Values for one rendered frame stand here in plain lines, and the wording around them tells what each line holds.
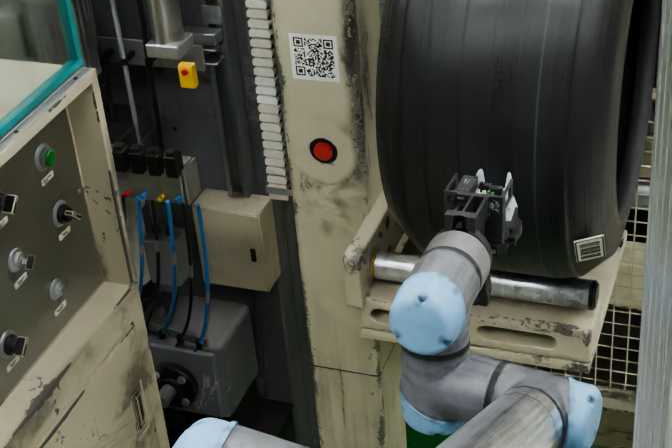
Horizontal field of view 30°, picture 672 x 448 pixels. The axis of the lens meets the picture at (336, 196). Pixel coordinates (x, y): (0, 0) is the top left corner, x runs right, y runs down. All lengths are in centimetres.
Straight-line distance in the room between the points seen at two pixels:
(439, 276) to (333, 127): 63
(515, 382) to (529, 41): 45
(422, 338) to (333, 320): 82
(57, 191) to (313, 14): 45
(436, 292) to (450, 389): 12
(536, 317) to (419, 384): 55
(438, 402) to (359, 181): 65
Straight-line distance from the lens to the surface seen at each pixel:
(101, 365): 193
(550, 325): 188
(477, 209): 146
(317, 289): 209
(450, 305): 130
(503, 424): 120
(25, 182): 177
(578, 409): 132
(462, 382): 135
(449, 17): 159
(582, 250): 170
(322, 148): 193
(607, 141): 162
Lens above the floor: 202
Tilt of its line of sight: 32 degrees down
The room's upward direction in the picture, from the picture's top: 5 degrees counter-clockwise
